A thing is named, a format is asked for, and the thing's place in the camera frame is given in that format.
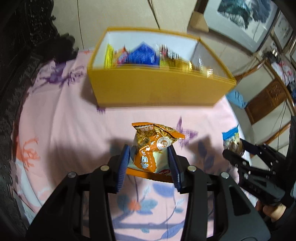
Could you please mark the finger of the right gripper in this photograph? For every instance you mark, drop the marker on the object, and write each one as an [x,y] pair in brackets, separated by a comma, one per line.
[272,158]
[246,172]

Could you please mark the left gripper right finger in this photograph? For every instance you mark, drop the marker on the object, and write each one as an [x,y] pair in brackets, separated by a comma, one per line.
[178,167]

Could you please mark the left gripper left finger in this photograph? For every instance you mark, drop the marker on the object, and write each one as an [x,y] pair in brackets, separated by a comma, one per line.
[118,165]

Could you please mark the orange snack packet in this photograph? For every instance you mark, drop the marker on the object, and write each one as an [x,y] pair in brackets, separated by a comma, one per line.
[149,156]

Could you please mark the blue purple snack packet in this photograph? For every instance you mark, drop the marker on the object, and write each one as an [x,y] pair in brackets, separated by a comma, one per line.
[232,141]

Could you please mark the blue snack bag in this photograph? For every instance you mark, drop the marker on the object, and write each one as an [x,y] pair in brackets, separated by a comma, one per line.
[143,54]

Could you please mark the person's hand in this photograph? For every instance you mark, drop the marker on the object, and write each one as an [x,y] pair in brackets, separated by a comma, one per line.
[273,212]

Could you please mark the wooden chair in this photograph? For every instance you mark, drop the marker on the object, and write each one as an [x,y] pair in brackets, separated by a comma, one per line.
[269,103]

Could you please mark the pink floral tablecloth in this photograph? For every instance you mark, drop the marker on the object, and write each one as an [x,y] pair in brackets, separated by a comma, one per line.
[61,129]

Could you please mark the blue cloth on chair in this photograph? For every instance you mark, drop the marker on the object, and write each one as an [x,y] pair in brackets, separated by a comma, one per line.
[236,98]

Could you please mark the yellow cardboard shoe box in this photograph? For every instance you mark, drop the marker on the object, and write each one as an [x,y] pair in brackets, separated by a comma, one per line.
[146,85]

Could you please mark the yellow bread packet with barcode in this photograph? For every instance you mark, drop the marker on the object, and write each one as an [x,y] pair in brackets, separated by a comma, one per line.
[171,60]

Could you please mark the yellow green snack packet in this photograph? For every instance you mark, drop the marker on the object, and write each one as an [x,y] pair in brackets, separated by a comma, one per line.
[108,62]

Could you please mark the red round cake packet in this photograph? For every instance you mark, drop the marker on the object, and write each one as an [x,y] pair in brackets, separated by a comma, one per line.
[120,56]

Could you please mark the framed lotus painting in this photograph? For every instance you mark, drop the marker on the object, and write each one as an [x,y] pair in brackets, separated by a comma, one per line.
[245,23]

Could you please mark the dark carved wooden sofa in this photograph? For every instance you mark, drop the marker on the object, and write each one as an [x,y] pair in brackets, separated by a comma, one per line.
[28,39]

